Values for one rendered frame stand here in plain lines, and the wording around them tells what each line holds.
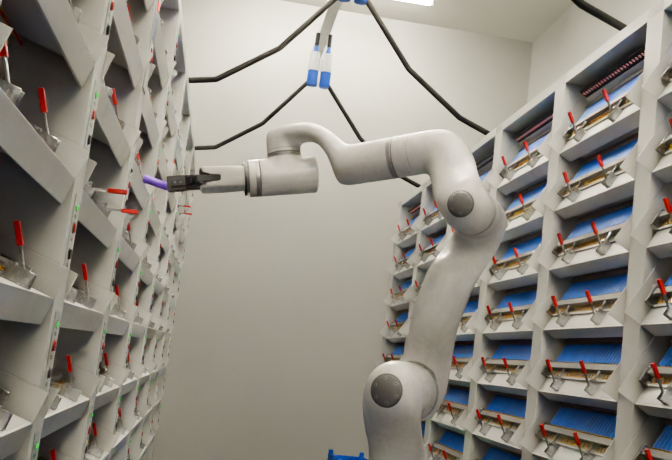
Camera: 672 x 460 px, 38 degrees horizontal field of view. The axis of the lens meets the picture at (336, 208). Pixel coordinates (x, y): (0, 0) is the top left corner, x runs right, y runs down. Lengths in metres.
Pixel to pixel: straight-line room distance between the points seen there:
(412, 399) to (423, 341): 0.15
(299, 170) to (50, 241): 0.74
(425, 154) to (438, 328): 0.36
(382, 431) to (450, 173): 0.53
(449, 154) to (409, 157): 0.09
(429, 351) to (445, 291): 0.14
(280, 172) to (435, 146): 0.36
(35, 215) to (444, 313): 0.83
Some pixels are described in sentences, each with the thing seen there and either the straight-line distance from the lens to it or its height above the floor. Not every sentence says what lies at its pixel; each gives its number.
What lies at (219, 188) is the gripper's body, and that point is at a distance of 2.14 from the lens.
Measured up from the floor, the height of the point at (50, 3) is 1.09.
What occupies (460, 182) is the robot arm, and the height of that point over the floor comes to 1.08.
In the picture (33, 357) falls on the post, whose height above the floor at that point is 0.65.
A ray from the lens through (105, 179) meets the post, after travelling 2.29.
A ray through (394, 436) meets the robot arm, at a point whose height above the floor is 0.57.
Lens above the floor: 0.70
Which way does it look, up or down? 9 degrees up
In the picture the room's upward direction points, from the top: 7 degrees clockwise
